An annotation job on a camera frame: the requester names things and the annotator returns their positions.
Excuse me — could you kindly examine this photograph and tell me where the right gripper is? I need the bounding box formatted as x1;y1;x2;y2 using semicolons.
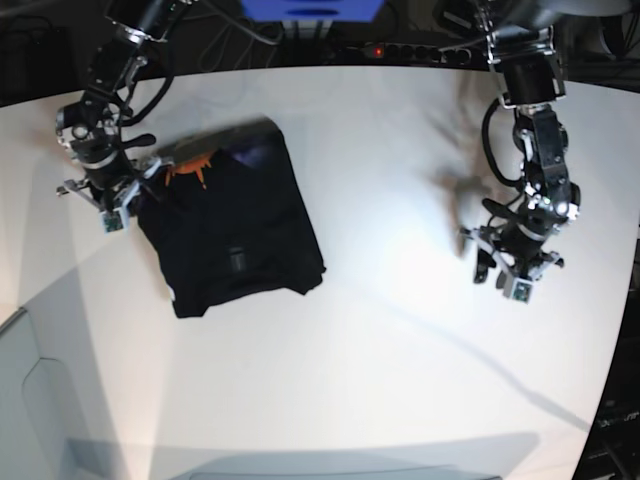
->
82;157;131;195

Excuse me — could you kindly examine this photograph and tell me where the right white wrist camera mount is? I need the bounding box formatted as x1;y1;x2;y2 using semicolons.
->
56;155;175;234

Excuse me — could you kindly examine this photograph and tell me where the blue box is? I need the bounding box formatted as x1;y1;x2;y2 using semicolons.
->
241;0;385;22

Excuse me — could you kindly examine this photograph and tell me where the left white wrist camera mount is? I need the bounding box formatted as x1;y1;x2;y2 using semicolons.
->
459;226;564;304

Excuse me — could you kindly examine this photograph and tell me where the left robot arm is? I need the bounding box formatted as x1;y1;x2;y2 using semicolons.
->
460;1;581;303

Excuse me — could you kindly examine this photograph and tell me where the black T-shirt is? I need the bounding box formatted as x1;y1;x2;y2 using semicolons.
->
135;117;326;319

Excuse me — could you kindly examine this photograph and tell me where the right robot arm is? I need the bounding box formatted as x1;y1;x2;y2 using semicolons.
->
55;1;193;191

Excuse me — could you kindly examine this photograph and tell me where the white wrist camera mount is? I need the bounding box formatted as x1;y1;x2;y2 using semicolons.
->
56;155;175;234
459;226;564;304

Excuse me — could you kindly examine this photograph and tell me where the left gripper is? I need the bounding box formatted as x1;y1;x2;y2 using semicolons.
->
473;220;550;289

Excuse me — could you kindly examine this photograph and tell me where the black power strip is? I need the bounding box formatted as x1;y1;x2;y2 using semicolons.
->
327;42;473;67

